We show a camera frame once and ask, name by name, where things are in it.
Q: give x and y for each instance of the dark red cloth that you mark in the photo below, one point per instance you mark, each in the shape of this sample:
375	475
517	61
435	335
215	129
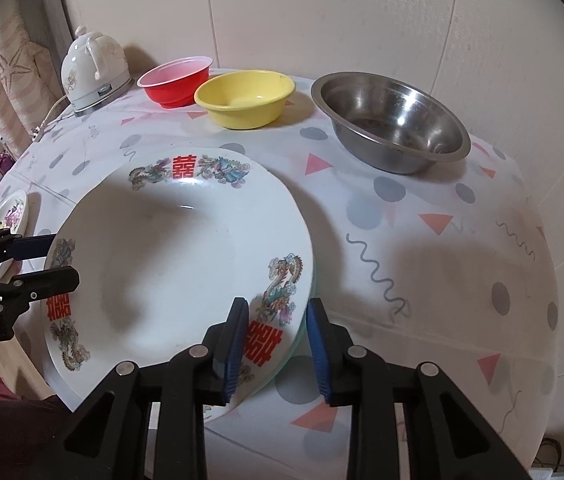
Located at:
2	385

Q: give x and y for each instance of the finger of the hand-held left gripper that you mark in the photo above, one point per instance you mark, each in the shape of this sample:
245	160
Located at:
32	247
52	282

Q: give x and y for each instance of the stainless steel bowl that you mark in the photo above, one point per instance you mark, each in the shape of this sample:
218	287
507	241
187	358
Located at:
392	120

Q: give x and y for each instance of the white patterned tablecloth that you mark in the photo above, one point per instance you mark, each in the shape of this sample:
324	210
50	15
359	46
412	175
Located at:
412	260

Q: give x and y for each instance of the grey frame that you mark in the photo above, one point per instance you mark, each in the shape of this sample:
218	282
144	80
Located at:
57	0

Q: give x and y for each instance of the steel kettle base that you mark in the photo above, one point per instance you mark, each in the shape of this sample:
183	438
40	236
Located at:
107	97

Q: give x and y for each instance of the white power plug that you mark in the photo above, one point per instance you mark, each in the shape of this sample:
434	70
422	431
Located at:
37	133

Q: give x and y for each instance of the small floral plate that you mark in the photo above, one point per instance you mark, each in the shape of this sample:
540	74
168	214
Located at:
9	215

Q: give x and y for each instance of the white ceramic electric kettle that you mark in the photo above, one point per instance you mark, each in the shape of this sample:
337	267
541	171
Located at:
89	65

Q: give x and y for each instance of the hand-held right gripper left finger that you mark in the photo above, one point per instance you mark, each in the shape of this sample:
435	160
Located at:
232	350

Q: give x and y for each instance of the large white dragon print plate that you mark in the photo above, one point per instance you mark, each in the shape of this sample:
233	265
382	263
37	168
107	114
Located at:
182	260

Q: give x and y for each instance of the yellow bowl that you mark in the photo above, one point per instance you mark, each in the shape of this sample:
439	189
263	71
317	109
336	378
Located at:
244	97

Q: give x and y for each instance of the pink starfish print cloth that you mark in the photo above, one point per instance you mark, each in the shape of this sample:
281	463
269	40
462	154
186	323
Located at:
12	70

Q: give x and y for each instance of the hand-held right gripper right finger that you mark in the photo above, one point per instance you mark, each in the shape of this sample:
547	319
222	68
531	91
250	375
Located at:
319	355

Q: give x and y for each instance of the red plastic bowl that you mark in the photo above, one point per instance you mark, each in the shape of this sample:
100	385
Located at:
174	82

